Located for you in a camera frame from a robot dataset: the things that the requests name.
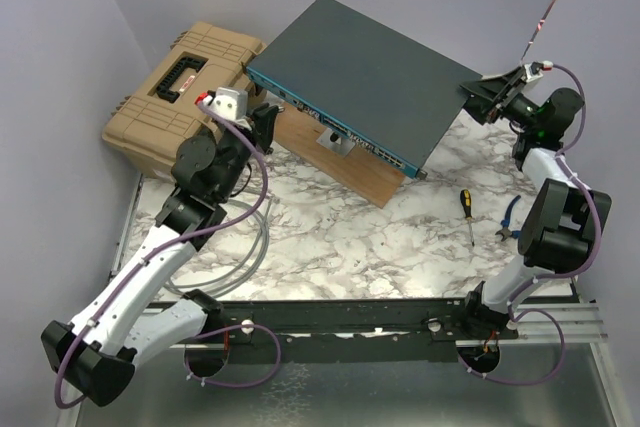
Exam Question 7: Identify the wooden base board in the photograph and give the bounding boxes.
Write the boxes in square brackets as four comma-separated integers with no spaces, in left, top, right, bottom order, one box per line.
[274,103,405,208]

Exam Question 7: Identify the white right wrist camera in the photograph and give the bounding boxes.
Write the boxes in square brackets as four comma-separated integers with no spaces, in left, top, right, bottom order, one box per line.
[523,60,554,84]

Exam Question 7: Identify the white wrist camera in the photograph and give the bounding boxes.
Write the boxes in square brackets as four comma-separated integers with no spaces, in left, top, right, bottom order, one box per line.
[195,87,251,129]
[523,60,554,84]

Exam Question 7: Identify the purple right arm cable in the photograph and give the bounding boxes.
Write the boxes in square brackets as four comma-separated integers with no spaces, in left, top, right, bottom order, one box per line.
[467,64,604,386]

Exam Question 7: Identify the dark blue network switch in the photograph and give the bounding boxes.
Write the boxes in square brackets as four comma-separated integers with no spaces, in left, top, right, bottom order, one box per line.
[246,0,481,178]

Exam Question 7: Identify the grey coiled network cable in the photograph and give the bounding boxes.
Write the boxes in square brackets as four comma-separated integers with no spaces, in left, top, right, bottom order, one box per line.
[159,196,274,297]

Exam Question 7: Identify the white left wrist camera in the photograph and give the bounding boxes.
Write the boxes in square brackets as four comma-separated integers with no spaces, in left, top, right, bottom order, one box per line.
[195,87,251,129]

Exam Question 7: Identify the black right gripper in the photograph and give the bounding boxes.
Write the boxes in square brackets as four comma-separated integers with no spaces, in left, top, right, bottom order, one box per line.
[456,67,541,134]

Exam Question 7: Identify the blue handled pliers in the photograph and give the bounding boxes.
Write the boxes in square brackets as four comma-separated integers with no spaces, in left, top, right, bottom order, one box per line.
[495,195,521,242]

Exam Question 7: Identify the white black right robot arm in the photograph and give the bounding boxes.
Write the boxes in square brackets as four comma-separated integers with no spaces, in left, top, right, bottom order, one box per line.
[459,61,611,338]

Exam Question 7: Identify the metal switch stand bracket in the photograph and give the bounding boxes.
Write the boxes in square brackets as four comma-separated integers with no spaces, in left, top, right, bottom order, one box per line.
[317,128,355,157]

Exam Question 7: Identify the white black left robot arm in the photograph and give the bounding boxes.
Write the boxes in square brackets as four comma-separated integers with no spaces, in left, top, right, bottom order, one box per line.
[41,95,281,409]

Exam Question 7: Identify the tan plastic tool case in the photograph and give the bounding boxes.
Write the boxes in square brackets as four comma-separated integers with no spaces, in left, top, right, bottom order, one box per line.
[102,22,266,182]

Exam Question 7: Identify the yellow black screwdriver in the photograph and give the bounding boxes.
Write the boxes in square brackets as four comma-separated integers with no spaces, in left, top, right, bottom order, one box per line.
[460,189,475,247]

